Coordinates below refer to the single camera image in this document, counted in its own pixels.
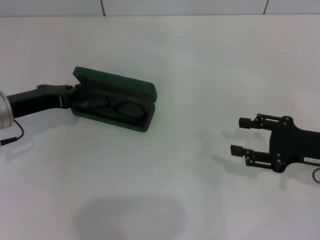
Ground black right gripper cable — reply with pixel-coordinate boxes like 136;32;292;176
311;167;320;186

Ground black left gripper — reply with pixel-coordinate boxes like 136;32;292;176
7;83;82;119

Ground black glasses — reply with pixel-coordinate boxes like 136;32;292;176
74;96;146;126

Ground green glasses case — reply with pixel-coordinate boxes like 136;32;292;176
71;66;158;133

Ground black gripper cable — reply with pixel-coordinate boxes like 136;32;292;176
311;167;320;186
0;119;25;147

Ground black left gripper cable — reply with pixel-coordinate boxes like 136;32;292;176
0;119;25;147

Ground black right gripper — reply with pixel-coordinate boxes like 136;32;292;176
230;113;320;174

